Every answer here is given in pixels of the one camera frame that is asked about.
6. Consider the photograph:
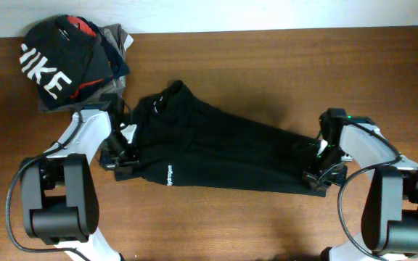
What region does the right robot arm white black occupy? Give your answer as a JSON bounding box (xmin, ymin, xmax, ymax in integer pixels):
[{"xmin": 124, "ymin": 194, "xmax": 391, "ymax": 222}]
[{"xmin": 303, "ymin": 108, "xmax": 418, "ymax": 260}]

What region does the black t-shirt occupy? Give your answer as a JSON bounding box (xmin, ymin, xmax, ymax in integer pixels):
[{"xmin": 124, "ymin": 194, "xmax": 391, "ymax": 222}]
[{"xmin": 115, "ymin": 80, "xmax": 326, "ymax": 197}]

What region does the navy red trimmed folded shirt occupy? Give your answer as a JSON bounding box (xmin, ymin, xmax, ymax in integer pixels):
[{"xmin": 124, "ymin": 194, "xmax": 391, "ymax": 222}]
[{"xmin": 67, "ymin": 16, "xmax": 134, "ymax": 102}]

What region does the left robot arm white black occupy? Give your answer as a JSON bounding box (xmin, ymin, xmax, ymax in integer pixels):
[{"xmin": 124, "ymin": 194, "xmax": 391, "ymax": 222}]
[{"xmin": 12, "ymin": 94, "xmax": 139, "ymax": 260}]

